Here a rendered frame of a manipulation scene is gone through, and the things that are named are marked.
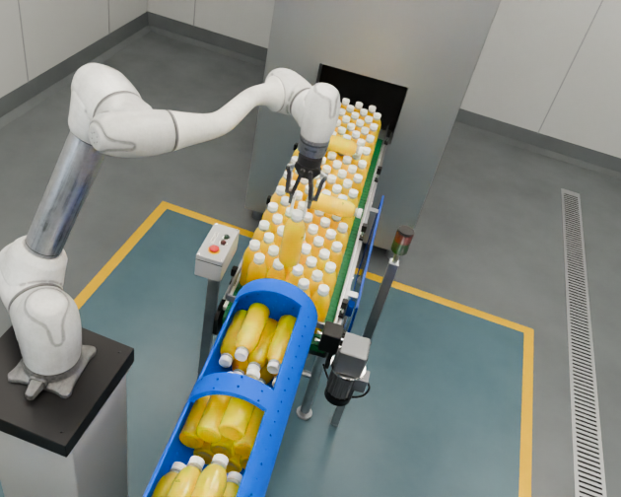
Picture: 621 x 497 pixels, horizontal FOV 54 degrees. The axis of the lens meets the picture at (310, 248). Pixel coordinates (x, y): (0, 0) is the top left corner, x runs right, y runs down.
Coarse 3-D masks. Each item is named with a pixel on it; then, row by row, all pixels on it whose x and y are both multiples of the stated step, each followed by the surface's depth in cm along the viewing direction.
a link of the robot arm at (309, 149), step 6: (300, 138) 180; (300, 144) 180; (306, 144) 178; (312, 144) 177; (318, 144) 177; (324, 144) 178; (300, 150) 180; (306, 150) 179; (312, 150) 178; (318, 150) 178; (324, 150) 180; (306, 156) 180; (312, 156) 180; (318, 156) 180
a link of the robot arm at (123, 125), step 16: (112, 96) 142; (128, 96) 143; (96, 112) 143; (112, 112) 139; (128, 112) 140; (144, 112) 141; (160, 112) 144; (96, 128) 136; (112, 128) 137; (128, 128) 138; (144, 128) 140; (160, 128) 142; (96, 144) 139; (112, 144) 138; (128, 144) 139; (144, 144) 141; (160, 144) 143
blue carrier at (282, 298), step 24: (264, 288) 194; (288, 288) 195; (288, 312) 204; (312, 312) 198; (216, 360) 192; (288, 360) 177; (216, 384) 164; (240, 384) 164; (288, 384) 174; (264, 408) 162; (288, 408) 172; (264, 432) 158; (168, 456) 162; (264, 456) 156; (264, 480) 154
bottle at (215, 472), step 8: (216, 464) 151; (224, 464) 152; (208, 472) 148; (216, 472) 148; (224, 472) 150; (200, 480) 147; (208, 480) 146; (216, 480) 147; (224, 480) 148; (200, 488) 145; (208, 488) 145; (216, 488) 145; (224, 488) 148; (192, 496) 144; (200, 496) 143; (208, 496) 143; (216, 496) 144
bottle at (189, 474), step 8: (192, 464) 155; (184, 472) 151; (192, 472) 151; (200, 472) 153; (176, 480) 150; (184, 480) 149; (192, 480) 150; (176, 488) 148; (184, 488) 148; (192, 488) 149; (168, 496) 147; (176, 496) 146; (184, 496) 146
